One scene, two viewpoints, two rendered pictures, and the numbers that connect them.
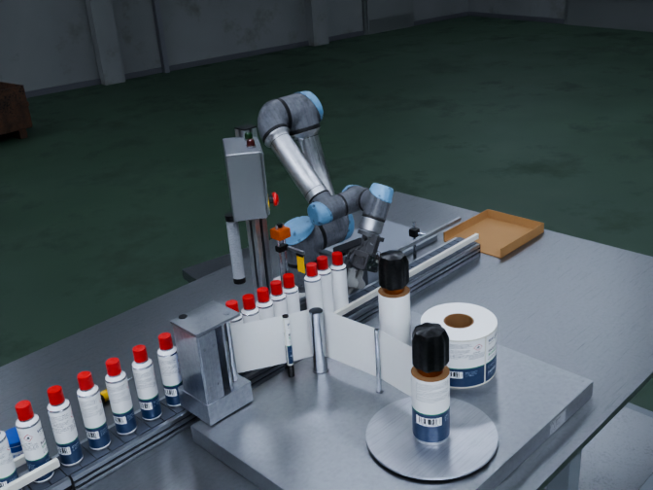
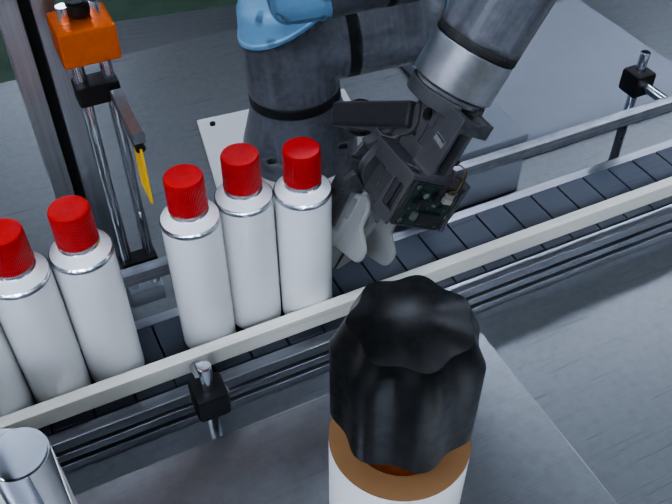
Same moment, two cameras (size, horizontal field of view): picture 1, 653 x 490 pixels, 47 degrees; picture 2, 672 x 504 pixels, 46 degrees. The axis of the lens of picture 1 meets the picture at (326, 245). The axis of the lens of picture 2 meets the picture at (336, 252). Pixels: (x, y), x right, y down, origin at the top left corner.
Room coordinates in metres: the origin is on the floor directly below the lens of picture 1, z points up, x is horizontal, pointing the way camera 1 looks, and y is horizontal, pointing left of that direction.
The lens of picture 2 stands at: (1.58, -0.22, 1.49)
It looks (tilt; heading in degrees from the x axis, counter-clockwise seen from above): 44 degrees down; 17
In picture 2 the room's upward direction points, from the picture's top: straight up
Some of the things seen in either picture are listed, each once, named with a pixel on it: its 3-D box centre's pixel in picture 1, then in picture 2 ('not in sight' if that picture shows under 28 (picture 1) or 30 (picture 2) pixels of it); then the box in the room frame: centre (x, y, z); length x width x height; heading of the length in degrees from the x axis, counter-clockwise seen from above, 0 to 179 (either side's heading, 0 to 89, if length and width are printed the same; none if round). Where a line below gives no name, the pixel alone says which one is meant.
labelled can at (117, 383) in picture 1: (120, 396); not in sight; (1.56, 0.54, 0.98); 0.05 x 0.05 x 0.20
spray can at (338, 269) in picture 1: (338, 283); (304, 235); (2.09, -0.03, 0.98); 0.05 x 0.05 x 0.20
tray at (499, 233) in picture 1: (494, 231); not in sight; (2.68, -0.65, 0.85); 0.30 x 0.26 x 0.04; 133
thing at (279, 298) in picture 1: (279, 313); (35, 320); (1.92, 0.15, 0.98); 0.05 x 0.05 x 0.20
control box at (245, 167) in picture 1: (246, 177); not in sight; (1.99, 0.21, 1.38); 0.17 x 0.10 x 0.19; 8
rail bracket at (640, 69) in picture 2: (419, 244); (640, 118); (2.48, -0.34, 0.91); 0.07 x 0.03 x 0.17; 43
